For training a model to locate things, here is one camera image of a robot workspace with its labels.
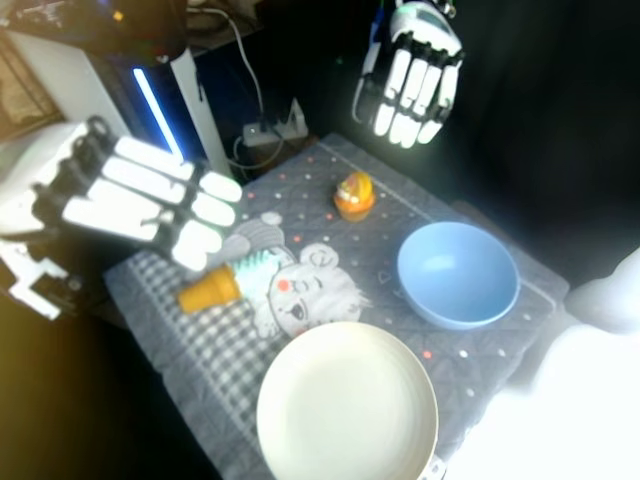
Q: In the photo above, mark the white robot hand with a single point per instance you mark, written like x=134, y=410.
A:
x=140, y=175
x=415, y=80

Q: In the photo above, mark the toy ice cream cone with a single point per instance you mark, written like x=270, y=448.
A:
x=210, y=290

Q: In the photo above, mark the blue bowl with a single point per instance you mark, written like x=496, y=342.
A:
x=460, y=280

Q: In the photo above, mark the cream round plate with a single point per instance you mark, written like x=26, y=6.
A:
x=345, y=405

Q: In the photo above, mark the white tower with blue light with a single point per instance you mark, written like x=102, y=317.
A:
x=195, y=100

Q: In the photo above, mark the white plug adapter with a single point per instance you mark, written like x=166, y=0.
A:
x=296, y=117

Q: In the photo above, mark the white power strip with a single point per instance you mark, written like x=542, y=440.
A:
x=260, y=134

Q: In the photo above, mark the grey quilt with bear print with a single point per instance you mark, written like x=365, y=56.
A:
x=320, y=175

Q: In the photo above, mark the black device with yellow light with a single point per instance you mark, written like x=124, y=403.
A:
x=125, y=30

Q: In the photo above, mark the white robot body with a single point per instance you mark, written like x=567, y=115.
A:
x=575, y=400

